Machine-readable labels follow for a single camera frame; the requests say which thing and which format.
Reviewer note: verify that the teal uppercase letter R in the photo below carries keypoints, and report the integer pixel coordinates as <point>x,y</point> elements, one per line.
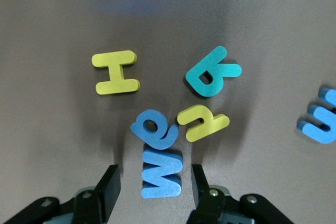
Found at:
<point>210,87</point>

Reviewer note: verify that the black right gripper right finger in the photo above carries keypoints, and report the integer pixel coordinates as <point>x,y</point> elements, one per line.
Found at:
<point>207,200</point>

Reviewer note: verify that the blue lowercase letter m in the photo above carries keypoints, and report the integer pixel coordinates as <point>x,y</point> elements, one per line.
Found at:
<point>320,127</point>

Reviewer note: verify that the yellow uppercase letter H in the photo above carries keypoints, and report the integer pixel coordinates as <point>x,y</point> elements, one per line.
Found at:
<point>115,73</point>

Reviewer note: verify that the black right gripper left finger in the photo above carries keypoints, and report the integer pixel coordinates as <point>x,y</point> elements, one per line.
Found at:
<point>109,187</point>

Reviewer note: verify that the yellow lowercase letter h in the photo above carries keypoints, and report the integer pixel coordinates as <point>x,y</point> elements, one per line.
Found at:
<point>202,127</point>

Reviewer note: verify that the blue lowercase letter e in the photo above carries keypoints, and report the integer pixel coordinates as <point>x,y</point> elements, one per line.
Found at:
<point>155,136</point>

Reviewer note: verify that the blue uppercase letter W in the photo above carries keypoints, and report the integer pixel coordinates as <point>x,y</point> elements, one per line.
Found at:
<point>162,174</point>

